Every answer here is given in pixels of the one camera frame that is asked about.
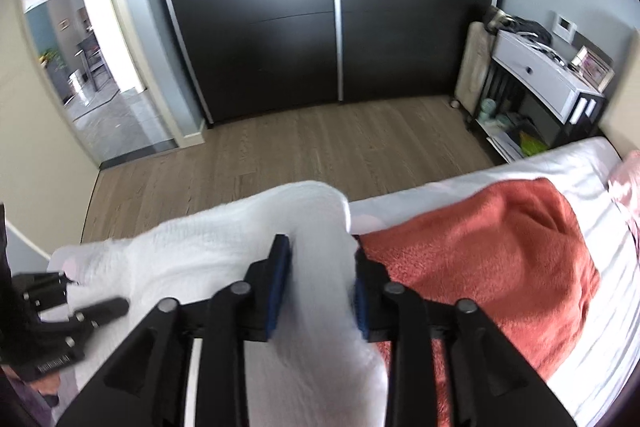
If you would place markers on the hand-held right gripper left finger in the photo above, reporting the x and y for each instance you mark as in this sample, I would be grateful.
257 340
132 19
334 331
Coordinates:
280 287

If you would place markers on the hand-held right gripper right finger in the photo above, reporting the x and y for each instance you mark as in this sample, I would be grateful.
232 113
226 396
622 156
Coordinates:
362 302

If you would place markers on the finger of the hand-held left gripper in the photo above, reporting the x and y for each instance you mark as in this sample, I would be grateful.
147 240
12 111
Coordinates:
102 309
45 289

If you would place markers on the white knit sweater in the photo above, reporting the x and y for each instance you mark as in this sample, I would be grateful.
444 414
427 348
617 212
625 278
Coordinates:
210 232

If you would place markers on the orange fleece garment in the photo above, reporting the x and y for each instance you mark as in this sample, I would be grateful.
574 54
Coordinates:
490 247

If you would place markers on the bed with pink-dotted grey quilt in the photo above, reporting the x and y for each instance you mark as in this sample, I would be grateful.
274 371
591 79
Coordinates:
590 187

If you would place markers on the black sliding-door wardrobe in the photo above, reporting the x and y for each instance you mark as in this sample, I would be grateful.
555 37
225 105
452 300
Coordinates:
300 7

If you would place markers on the light pink pillow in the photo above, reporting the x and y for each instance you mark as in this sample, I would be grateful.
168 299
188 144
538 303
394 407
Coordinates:
627 187

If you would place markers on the black bag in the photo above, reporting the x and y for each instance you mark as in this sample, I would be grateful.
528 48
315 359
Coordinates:
525 29

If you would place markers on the beige padded headboard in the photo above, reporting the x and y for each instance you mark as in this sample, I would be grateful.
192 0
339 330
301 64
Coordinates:
622 112

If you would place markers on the white nightstand with black frame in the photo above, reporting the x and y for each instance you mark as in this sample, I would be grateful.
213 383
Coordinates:
540 77

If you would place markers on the photo frame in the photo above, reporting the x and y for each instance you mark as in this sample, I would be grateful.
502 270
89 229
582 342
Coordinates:
592 69

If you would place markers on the white wall thermostat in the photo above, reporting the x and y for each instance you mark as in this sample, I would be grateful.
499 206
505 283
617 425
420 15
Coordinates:
565 26

